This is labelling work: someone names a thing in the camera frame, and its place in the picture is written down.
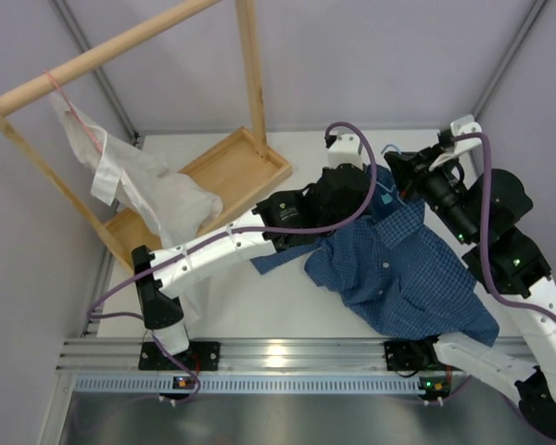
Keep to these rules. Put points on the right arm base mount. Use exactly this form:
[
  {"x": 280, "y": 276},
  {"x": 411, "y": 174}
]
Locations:
[{"x": 412, "y": 356}]

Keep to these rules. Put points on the blue plaid shirt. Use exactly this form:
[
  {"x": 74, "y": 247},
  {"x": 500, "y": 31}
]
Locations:
[{"x": 394, "y": 272}]

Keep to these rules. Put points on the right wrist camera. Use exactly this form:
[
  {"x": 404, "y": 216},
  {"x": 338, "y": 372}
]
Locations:
[{"x": 459, "y": 139}]

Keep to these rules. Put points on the wooden clothes rack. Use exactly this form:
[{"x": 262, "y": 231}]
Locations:
[{"x": 241, "y": 167}]

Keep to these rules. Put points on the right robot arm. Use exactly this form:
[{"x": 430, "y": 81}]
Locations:
[{"x": 506, "y": 262}]

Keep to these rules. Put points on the white cloth garment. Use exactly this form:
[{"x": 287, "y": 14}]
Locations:
[{"x": 171, "y": 204}]

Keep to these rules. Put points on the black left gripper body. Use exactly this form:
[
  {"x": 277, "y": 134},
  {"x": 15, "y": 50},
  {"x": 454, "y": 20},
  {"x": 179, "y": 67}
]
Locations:
[{"x": 356, "y": 208}]

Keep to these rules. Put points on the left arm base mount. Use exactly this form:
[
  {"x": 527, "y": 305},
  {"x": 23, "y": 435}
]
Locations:
[{"x": 185, "y": 357}]

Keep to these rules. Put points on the slotted white cable duct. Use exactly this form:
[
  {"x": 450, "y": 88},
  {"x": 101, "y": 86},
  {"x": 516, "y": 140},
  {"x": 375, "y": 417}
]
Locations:
[{"x": 230, "y": 384}]

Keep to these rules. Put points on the white table cover sheet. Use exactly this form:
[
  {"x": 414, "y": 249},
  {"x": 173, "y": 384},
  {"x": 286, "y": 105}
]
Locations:
[{"x": 238, "y": 301}]

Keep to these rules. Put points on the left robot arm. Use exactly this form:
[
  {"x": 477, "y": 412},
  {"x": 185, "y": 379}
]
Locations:
[{"x": 283, "y": 221}]

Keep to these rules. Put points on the pink wire hanger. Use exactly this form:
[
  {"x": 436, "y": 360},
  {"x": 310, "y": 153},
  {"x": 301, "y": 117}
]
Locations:
[{"x": 97, "y": 144}]

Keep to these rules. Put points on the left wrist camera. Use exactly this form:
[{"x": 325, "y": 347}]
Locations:
[{"x": 343, "y": 149}]

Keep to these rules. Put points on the aluminium mounting rail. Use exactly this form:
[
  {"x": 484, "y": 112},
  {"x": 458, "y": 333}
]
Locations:
[{"x": 256, "y": 356}]

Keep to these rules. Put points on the light blue wire hanger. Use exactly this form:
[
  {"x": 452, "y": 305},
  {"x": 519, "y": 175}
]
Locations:
[{"x": 386, "y": 184}]

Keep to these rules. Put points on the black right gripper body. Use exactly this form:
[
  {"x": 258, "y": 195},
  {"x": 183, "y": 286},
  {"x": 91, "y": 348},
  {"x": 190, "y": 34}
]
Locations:
[{"x": 423, "y": 176}]

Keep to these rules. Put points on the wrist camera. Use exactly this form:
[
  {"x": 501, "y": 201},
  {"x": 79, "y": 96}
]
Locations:
[
  {"x": 459, "y": 139},
  {"x": 343, "y": 149}
]

